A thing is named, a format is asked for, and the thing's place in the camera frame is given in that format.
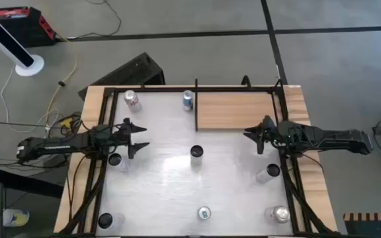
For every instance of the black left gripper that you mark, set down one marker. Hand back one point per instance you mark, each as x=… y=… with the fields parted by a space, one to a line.
x=121 y=137

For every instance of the black shelf post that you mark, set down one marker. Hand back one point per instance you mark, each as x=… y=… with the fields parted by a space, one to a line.
x=196 y=105

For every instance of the red and black toolbox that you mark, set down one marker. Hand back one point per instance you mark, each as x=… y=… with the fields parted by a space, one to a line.
x=22 y=29

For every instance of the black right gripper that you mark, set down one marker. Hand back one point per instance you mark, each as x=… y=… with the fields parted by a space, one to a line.
x=271 y=134

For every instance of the wooden shelf board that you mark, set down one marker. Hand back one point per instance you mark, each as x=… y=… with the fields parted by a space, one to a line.
x=237 y=110

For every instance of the blue Red Bull can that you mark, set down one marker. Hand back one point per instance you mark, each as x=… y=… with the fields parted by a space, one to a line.
x=188 y=99
x=204 y=213

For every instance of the white and yellow canister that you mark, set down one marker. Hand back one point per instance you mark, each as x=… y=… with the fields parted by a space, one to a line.
x=15 y=217

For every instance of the black-topped silver Celsius can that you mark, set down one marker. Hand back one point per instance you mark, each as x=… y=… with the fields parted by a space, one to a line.
x=105 y=220

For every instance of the black perforated box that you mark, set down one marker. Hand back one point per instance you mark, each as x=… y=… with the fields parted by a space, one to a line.
x=127 y=74

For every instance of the Celsius Peach Vibe can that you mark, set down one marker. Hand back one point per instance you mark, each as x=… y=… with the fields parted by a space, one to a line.
x=196 y=157

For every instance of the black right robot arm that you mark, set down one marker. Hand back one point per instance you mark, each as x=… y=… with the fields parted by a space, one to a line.
x=336 y=139

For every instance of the Celsius can with red print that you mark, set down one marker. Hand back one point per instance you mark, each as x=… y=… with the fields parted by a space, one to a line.
x=115 y=159

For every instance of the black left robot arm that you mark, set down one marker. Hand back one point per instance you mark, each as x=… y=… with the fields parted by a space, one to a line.
x=55 y=147

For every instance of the silver Diet Coke can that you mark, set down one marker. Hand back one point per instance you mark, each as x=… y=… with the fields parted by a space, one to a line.
x=280 y=215
x=131 y=99

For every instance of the black metal table frame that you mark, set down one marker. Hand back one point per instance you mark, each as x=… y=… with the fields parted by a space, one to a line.
x=157 y=89

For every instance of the white stand with round base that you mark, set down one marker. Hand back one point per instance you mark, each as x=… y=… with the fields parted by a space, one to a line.
x=30 y=66

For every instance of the yellow plug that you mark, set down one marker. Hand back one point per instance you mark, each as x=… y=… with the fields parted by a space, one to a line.
x=66 y=123

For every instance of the Celsius can with orange print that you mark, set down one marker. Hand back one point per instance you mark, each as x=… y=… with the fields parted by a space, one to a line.
x=270 y=172

